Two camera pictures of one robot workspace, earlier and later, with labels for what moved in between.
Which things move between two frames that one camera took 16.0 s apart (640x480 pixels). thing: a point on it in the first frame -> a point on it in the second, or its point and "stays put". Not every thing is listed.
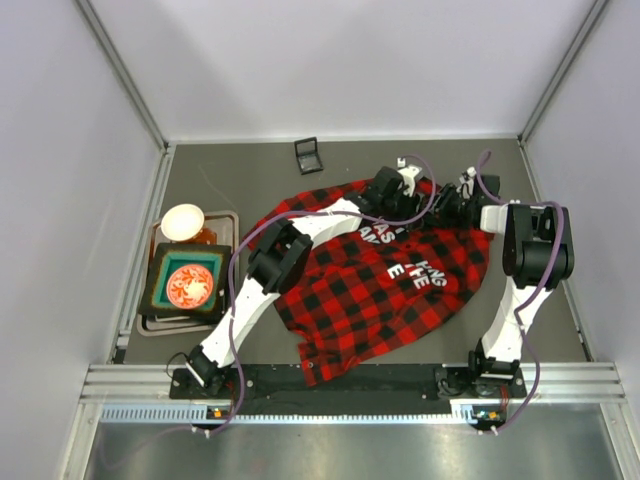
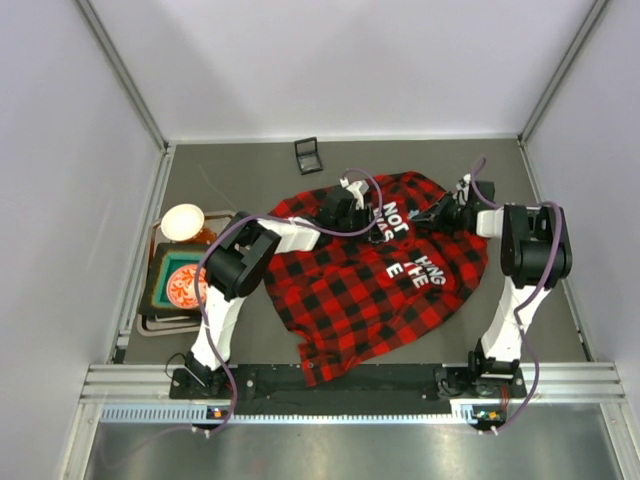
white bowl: (182, 222) stays put
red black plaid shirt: (374, 289) stays put
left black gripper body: (415, 198) -> (368, 226)
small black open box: (308, 156) stays put
